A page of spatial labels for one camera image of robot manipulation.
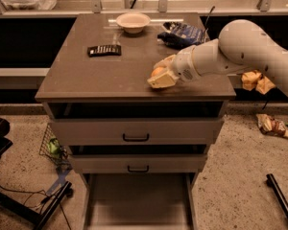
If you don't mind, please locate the bottom drawer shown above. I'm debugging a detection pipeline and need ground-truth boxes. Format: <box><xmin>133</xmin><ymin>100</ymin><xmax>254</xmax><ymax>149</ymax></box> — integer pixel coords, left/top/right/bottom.
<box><xmin>83</xmin><ymin>173</ymin><xmax>197</xmax><ymax>230</ymax></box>

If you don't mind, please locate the blue chip bag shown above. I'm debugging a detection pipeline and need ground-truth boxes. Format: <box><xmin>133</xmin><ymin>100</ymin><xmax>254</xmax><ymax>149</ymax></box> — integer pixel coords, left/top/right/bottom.
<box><xmin>157</xmin><ymin>21</ymin><xmax>205</xmax><ymax>50</ymax></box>

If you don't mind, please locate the yellow crumpled cloth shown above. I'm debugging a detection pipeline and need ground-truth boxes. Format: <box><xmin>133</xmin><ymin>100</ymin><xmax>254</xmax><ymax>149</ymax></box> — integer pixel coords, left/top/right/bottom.
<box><xmin>241</xmin><ymin>70</ymin><xmax>276</xmax><ymax>95</ymax></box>

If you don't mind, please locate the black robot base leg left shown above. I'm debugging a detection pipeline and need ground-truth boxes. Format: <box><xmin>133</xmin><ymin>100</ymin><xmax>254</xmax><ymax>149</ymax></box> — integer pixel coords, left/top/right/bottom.
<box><xmin>0</xmin><ymin>181</ymin><xmax>72</xmax><ymax>230</ymax></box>

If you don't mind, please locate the top drawer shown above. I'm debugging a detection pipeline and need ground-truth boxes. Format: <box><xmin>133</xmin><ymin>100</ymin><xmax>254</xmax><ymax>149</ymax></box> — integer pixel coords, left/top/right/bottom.
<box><xmin>50</xmin><ymin>118</ymin><xmax>224</xmax><ymax>146</ymax></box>

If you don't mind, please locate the orange fruit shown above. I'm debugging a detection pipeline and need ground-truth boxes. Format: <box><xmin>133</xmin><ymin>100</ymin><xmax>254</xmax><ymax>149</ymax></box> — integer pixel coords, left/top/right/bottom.
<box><xmin>151</xmin><ymin>67</ymin><xmax>165</xmax><ymax>77</ymax></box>

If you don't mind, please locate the white paper bowl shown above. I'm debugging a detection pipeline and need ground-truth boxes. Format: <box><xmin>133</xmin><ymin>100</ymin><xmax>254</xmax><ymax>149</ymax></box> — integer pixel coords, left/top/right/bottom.
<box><xmin>116</xmin><ymin>12</ymin><xmax>151</xmax><ymax>35</ymax></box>

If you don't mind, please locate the middle drawer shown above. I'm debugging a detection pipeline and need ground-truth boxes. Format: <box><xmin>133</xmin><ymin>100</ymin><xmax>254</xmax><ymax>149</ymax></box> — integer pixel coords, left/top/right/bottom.
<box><xmin>69</xmin><ymin>154</ymin><xmax>207</xmax><ymax>173</ymax></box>

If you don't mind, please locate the drawer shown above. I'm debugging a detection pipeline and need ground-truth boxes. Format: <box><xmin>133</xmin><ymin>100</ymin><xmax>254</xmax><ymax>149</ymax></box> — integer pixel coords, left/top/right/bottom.
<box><xmin>50</xmin><ymin>118</ymin><xmax>224</xmax><ymax>146</ymax></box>
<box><xmin>69</xmin><ymin>154</ymin><xmax>207</xmax><ymax>173</ymax></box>
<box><xmin>83</xmin><ymin>173</ymin><xmax>197</xmax><ymax>230</ymax></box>

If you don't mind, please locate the grey drawer cabinet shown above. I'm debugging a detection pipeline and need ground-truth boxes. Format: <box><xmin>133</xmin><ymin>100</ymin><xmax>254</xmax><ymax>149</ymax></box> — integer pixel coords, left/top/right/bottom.
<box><xmin>35</xmin><ymin>12</ymin><xmax>237</xmax><ymax>230</ymax></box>

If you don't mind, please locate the black cable on floor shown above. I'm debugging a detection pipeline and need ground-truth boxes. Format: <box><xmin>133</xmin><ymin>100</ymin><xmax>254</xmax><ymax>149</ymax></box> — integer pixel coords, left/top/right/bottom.
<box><xmin>0</xmin><ymin>175</ymin><xmax>73</xmax><ymax>230</ymax></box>

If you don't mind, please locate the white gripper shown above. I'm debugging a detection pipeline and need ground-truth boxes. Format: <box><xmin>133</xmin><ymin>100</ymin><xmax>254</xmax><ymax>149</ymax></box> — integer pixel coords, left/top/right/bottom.
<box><xmin>147</xmin><ymin>46</ymin><xmax>200</xmax><ymax>89</ymax></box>

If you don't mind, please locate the black bar on floor right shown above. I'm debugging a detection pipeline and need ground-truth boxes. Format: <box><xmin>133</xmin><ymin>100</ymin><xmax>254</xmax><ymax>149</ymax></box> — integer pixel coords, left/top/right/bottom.
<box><xmin>266</xmin><ymin>173</ymin><xmax>288</xmax><ymax>219</ymax></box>

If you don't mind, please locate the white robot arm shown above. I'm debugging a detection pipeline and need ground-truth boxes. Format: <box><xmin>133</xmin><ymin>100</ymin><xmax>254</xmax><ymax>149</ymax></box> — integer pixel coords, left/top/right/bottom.
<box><xmin>148</xmin><ymin>19</ymin><xmax>288</xmax><ymax>97</ymax></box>

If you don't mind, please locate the wire basket with green item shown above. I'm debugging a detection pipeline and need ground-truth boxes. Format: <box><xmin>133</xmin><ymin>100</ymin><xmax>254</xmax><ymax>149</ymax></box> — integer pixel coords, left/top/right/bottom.
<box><xmin>39</xmin><ymin>126</ymin><xmax>70</xmax><ymax>168</ymax></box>

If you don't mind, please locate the black snack bar wrapper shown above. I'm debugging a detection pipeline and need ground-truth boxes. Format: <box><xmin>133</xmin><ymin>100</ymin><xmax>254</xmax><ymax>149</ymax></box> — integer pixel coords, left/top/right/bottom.
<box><xmin>87</xmin><ymin>44</ymin><xmax>121</xmax><ymax>58</ymax></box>

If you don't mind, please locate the blue tape on floor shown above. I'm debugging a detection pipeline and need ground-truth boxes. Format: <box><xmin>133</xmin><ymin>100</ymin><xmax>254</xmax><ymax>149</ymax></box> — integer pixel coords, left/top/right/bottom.
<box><xmin>46</xmin><ymin>167</ymin><xmax>71</xmax><ymax>196</ymax></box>

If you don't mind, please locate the brown snack bag on floor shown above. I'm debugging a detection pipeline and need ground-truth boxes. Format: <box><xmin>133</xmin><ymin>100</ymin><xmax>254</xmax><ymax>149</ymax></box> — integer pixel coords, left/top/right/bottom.
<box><xmin>256</xmin><ymin>114</ymin><xmax>288</xmax><ymax>139</ymax></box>

